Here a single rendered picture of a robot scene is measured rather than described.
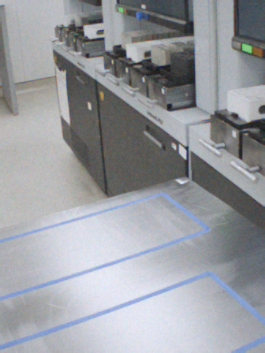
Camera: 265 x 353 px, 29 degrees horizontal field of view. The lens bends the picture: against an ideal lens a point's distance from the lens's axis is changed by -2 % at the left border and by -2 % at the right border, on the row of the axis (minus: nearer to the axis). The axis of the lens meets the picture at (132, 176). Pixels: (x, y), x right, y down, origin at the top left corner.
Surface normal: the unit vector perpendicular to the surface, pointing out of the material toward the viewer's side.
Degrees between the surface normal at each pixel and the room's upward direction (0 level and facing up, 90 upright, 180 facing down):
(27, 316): 0
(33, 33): 90
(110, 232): 0
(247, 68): 90
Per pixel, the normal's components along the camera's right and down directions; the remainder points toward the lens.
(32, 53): 0.36, 0.39
